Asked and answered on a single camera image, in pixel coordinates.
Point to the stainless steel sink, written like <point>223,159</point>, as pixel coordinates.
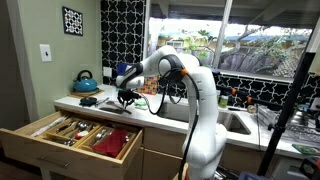
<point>176,111</point>

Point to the metal dish rack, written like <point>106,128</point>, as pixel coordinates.
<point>300,126</point>

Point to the white plastic utensil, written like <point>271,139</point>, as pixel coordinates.
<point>48,126</point>

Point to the white light switch plate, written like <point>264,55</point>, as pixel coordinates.
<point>45,52</point>

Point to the brown wooden spoon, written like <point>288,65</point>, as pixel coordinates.
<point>117,106</point>

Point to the light wooden drawer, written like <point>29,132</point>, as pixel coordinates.
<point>66,156</point>

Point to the wooden trivet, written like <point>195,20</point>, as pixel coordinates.
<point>75,94</point>

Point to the colourful mosaic board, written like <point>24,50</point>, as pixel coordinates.
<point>149,85</point>

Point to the green sponge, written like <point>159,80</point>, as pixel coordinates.
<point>140,103</point>

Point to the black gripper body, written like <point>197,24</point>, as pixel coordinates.
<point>128,94</point>

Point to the red cloth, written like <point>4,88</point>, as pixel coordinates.
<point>111,143</point>

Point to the large metal spoon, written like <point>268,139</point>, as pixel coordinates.
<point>82,126</point>
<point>99,135</point>

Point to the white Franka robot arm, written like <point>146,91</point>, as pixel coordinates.
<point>206,100</point>

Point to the white window frame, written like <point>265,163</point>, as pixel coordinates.
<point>222,33</point>

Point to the small black dish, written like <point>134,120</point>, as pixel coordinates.
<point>88,101</point>

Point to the wooden cutlery organiser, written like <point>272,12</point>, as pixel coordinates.
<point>85,131</point>

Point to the black patterned wall picture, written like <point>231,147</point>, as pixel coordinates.
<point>72,20</point>

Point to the white wall outlet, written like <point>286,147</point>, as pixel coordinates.
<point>107,71</point>

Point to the green dish soap bottle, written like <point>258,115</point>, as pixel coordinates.
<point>223,101</point>

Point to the black tripod stand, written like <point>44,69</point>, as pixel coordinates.
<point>286,110</point>

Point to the green flat book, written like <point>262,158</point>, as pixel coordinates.
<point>306,149</point>

